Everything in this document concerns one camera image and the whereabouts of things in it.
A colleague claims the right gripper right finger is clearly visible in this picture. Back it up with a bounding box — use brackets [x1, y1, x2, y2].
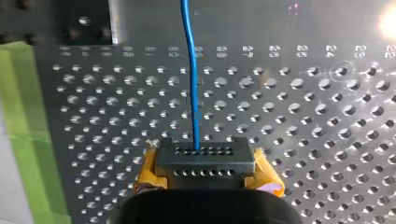
[244, 147, 286, 198]

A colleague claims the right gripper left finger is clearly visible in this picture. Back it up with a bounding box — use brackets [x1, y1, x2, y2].
[133, 139, 169, 196]

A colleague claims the blue cable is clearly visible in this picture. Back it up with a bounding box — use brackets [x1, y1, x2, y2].
[154, 0, 256, 189]

